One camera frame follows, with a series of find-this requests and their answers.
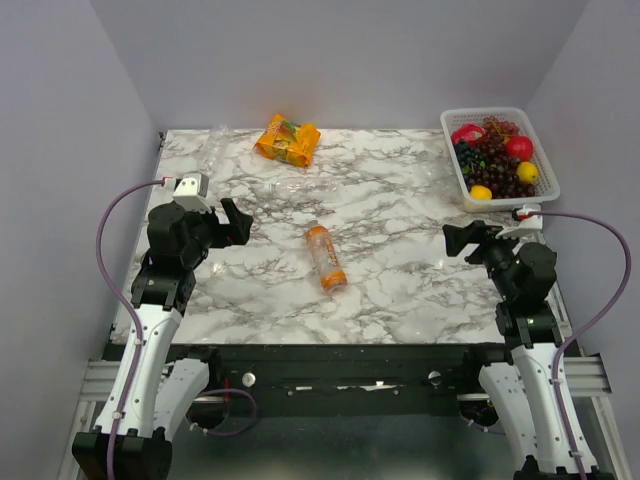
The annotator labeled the clear bottle blue cap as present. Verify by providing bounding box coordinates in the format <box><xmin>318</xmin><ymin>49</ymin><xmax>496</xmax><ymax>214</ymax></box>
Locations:
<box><xmin>198</xmin><ymin>124</ymin><xmax>230</xmax><ymax>179</ymax></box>

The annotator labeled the orange juice bottle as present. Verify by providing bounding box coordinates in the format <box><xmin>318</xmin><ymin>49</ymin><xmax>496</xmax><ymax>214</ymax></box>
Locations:
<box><xmin>305</xmin><ymin>220</ymin><xmax>348</xmax><ymax>293</ymax></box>

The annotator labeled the yellow lemon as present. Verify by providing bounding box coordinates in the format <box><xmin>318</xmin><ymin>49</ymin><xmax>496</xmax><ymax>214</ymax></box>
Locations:
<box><xmin>469</xmin><ymin>185</ymin><xmax>493</xmax><ymax>201</ymax></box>
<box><xmin>516</xmin><ymin>161</ymin><xmax>539</xmax><ymax>185</ymax></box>

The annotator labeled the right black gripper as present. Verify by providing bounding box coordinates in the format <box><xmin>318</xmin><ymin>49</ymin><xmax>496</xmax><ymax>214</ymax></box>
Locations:
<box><xmin>443</xmin><ymin>218</ymin><xmax>529</xmax><ymax>299</ymax></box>

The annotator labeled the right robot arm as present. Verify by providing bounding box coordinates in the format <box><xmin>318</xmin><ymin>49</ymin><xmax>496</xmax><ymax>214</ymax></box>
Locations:
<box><xmin>443</xmin><ymin>220</ymin><xmax>611</xmax><ymax>479</ymax></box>

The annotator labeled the clear empty bottle centre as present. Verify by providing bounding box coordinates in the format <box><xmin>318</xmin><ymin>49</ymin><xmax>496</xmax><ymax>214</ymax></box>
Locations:
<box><xmin>263</xmin><ymin>176</ymin><xmax>336</xmax><ymax>198</ymax></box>

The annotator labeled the orange snack bag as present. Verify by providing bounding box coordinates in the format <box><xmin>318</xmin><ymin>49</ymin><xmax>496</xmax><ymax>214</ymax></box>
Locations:
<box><xmin>255</xmin><ymin>114</ymin><xmax>321</xmax><ymax>168</ymax></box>

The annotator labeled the white plastic basket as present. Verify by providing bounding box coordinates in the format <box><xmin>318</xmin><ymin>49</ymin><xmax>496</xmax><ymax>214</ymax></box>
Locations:
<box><xmin>440</xmin><ymin>107</ymin><xmax>560</xmax><ymax>212</ymax></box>

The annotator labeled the dark red grape bunch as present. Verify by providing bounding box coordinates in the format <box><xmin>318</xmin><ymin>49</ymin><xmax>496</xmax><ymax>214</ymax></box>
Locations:
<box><xmin>460</xmin><ymin>116</ymin><xmax>538</xmax><ymax>200</ymax></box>

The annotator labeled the red apple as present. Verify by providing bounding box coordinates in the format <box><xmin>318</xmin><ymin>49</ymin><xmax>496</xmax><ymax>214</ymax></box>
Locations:
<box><xmin>451</xmin><ymin>124</ymin><xmax>486</xmax><ymax>146</ymax></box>

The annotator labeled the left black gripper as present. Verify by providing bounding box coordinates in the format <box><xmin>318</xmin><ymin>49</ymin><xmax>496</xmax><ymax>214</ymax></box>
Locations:
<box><xmin>182</xmin><ymin>197</ymin><xmax>254</xmax><ymax>267</ymax></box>

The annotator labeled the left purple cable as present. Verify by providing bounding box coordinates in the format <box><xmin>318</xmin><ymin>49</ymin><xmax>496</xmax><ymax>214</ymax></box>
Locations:
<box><xmin>95</xmin><ymin>179</ymin><xmax>176</xmax><ymax>480</ymax></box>

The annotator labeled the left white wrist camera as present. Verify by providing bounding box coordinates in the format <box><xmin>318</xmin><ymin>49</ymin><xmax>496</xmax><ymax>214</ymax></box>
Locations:
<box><xmin>172</xmin><ymin>172</ymin><xmax>211</xmax><ymax>214</ymax></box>

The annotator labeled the yellow lemon lower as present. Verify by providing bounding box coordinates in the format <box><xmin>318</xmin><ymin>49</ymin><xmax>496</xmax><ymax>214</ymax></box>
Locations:
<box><xmin>469</xmin><ymin>185</ymin><xmax>493</xmax><ymax>201</ymax></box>

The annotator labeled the red round fruit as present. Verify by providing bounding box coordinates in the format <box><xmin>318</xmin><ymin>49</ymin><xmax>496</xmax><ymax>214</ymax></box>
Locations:
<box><xmin>505</xmin><ymin>135</ymin><xmax>534</xmax><ymax>162</ymax></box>

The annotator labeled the blue grape bunch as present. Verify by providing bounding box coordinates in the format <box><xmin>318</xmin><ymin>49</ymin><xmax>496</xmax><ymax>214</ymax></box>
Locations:
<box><xmin>454</xmin><ymin>140</ymin><xmax>486</xmax><ymax>173</ymax></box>

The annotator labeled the yellow lemon upper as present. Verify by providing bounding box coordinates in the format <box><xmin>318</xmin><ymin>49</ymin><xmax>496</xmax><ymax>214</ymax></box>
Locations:
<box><xmin>516</xmin><ymin>161</ymin><xmax>539</xmax><ymax>185</ymax></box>

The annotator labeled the black base frame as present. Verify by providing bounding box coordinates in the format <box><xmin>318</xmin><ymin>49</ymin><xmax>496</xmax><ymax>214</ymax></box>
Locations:
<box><xmin>161</xmin><ymin>343</ymin><xmax>508</xmax><ymax>417</ymax></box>

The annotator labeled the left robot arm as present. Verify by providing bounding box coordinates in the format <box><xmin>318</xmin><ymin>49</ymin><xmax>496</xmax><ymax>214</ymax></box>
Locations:
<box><xmin>72</xmin><ymin>198</ymin><xmax>253</xmax><ymax>479</ymax></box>

